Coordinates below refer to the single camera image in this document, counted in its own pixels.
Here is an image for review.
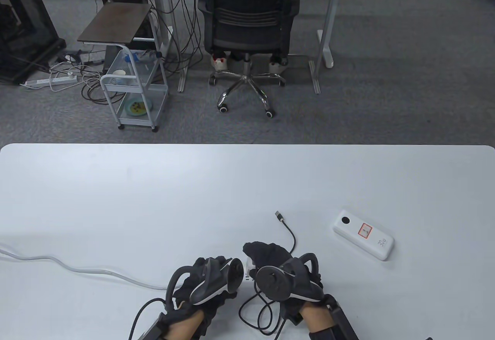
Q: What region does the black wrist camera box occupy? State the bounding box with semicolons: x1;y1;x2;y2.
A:
139;313;171;340
329;305;360;340

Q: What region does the white battery pack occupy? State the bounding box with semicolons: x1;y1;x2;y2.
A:
333;209;396;262

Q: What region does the white rolling cart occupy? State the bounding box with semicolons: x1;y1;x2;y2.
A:
100;44;169;133

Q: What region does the tangle of mixed cables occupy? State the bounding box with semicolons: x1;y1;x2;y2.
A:
50;50;116;105

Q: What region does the black charging cable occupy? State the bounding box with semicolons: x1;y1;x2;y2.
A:
239;211;297;336

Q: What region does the black mesh office chair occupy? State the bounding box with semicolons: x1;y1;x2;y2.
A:
197;0;300;118

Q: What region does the black glove cable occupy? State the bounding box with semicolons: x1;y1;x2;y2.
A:
130;297;169;340

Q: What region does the person's left forearm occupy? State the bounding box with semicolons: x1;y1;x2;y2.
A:
164;311;205;340

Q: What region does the grey power strip cord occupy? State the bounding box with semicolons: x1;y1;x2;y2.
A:
0;243;169;290

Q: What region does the person's right forearm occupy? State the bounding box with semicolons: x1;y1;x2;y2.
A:
298;301;350;340

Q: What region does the dark brown side table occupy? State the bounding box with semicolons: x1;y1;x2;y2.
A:
77;2;163;60

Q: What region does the clear bottle blue cap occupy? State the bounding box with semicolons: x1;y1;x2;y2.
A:
124;51;161;63

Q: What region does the black and white hand controller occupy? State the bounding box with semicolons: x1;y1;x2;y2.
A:
167;258;245;305
253;253;324;301

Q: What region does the person's left hand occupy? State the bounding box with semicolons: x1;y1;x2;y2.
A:
166;256;246;336

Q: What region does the black equipment stand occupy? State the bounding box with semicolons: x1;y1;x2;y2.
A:
0;0;67;85

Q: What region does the bundle of black cables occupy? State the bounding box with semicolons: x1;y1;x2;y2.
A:
147;0;205;74

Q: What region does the long white power strip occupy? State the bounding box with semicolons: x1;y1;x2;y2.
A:
20;74;78;88

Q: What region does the green plate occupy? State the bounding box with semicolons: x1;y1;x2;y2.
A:
123;99;154;117

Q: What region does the person's right hand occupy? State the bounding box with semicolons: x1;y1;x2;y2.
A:
242;241;338;324

